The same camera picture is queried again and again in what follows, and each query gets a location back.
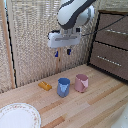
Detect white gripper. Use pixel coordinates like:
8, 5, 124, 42
47, 27, 83, 59

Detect bamboo screen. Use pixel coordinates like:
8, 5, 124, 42
6, 0, 128, 88

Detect pink cup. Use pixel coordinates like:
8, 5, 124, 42
73, 73, 90, 93

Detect yellow block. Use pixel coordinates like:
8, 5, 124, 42
37, 81, 53, 92

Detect dark brown drawer cabinet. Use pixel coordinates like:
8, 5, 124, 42
86, 9, 128, 83

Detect white floral plate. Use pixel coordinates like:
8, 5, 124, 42
0, 102, 43, 128

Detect silver drawer handle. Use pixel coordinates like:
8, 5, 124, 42
105, 27, 128, 36
96, 55, 123, 67

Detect black cable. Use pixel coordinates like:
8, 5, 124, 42
81, 14, 128, 37

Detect wooden post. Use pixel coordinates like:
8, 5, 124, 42
0, 0, 17, 90

